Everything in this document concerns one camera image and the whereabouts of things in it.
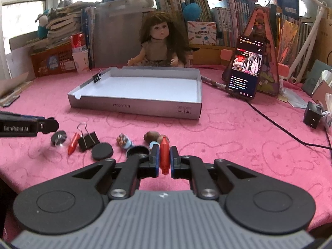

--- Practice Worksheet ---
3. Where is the brown haired doll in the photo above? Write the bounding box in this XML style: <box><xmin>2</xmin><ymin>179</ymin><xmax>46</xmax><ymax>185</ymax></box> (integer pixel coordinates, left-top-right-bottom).
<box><xmin>127</xmin><ymin>11</ymin><xmax>190</xmax><ymax>67</ymax></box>

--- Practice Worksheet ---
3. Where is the brown chestnut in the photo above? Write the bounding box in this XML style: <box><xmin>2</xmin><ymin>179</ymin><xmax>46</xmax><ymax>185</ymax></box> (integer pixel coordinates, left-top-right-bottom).
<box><xmin>144</xmin><ymin>131</ymin><xmax>160</xmax><ymax>143</ymax></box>
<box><xmin>157</xmin><ymin>134</ymin><xmax>169</xmax><ymax>144</ymax></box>

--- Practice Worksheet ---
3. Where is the clear suction cup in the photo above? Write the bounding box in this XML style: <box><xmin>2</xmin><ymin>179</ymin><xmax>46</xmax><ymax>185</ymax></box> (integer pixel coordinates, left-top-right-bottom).
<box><xmin>51</xmin><ymin>131</ymin><xmax>67</xmax><ymax>147</ymax></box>

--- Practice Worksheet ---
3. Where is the small black binder clip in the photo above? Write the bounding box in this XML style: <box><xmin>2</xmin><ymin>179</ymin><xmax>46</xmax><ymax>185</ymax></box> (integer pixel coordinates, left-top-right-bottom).
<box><xmin>92</xmin><ymin>69</ymin><xmax>103</xmax><ymax>83</ymax></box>

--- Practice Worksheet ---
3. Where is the large black binder clip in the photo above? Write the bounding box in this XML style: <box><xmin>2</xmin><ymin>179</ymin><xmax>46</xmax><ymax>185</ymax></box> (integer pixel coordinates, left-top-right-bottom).
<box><xmin>77</xmin><ymin>122</ymin><xmax>100</xmax><ymax>152</ymax></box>

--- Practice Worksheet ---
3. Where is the pink towel mat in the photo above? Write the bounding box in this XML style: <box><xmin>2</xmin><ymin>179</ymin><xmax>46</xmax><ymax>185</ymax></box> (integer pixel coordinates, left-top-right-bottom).
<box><xmin>0</xmin><ymin>64</ymin><xmax>332</xmax><ymax>242</ymax></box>

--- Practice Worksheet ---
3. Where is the long red crayon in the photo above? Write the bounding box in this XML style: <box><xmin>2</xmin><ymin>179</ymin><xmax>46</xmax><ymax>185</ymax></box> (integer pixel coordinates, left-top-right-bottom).
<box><xmin>160</xmin><ymin>139</ymin><xmax>171</xmax><ymax>175</ymax></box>

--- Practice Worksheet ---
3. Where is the pink triangular phone stand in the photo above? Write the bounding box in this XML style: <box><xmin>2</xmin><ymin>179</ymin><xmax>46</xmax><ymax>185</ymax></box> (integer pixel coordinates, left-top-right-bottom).
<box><xmin>222</xmin><ymin>6</ymin><xmax>280</xmax><ymax>97</ymax></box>

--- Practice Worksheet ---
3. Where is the red soda can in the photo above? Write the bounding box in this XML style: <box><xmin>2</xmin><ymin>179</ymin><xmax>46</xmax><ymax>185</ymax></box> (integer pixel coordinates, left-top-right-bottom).
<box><xmin>70</xmin><ymin>32</ymin><xmax>87</xmax><ymax>53</ymax></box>

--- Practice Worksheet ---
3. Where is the black charging cable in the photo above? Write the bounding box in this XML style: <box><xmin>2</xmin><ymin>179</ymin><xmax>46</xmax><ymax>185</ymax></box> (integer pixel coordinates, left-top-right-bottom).
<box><xmin>246</xmin><ymin>98</ymin><xmax>332</xmax><ymax>151</ymax></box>

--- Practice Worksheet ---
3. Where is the white cable connector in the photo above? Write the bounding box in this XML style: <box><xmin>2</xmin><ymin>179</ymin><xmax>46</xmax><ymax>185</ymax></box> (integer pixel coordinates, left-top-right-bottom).
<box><xmin>201</xmin><ymin>76</ymin><xmax>226</xmax><ymax>90</ymax></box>

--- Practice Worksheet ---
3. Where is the blue bear hair clip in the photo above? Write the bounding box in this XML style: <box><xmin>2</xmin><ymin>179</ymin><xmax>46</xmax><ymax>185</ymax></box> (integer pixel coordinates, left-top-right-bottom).
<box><xmin>116</xmin><ymin>133</ymin><xmax>134</xmax><ymax>150</ymax></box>

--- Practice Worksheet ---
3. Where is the white paper cup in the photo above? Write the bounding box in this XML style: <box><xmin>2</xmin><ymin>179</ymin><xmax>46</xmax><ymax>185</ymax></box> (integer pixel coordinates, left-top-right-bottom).
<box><xmin>72</xmin><ymin>50</ymin><xmax>89</xmax><ymax>73</ymax></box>

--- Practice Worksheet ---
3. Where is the colourful stationery box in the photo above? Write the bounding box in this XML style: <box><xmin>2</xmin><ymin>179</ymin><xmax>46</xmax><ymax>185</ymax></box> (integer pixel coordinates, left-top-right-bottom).
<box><xmin>187</xmin><ymin>21</ymin><xmax>217</xmax><ymax>45</ymax></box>

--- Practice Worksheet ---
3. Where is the black round lid disc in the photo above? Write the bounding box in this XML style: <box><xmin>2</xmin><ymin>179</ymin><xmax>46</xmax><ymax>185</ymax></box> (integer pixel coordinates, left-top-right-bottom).
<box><xmin>91</xmin><ymin>142</ymin><xmax>114</xmax><ymax>161</ymax></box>

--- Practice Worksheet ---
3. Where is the red plastic basket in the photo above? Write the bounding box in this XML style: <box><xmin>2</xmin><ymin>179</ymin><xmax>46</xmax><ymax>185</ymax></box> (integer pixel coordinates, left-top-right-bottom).
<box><xmin>30</xmin><ymin>43</ymin><xmax>76</xmax><ymax>78</ymax></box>

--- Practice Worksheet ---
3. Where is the grey plastic storage bin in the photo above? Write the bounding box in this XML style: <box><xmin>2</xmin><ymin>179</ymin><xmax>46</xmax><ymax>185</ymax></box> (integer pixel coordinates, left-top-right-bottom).
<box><xmin>93</xmin><ymin>0</ymin><xmax>155</xmax><ymax>68</ymax></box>

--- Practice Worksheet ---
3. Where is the black power adapter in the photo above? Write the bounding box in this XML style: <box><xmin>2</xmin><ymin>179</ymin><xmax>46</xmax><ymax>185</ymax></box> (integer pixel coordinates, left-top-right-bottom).
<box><xmin>303</xmin><ymin>102</ymin><xmax>322</xmax><ymax>129</ymax></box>

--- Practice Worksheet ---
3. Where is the short red crayon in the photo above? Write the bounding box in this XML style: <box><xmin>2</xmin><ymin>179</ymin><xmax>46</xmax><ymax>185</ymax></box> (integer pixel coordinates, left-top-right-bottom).
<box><xmin>67</xmin><ymin>132</ymin><xmax>81</xmax><ymax>156</ymax></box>

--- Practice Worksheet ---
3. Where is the grey cardboard box tray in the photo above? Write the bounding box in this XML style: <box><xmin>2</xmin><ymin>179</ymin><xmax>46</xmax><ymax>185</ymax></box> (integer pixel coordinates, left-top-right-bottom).
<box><xmin>67</xmin><ymin>67</ymin><xmax>202</xmax><ymax>120</ymax></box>

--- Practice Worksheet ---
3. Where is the black smartphone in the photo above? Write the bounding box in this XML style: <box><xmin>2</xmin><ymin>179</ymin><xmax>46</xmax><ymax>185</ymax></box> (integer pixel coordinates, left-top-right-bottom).
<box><xmin>226</xmin><ymin>35</ymin><xmax>265</xmax><ymax>100</ymax></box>

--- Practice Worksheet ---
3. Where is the large black cap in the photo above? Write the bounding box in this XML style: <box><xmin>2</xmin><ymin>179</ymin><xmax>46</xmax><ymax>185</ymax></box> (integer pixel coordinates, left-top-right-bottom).
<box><xmin>126</xmin><ymin>145</ymin><xmax>150</xmax><ymax>158</ymax></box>

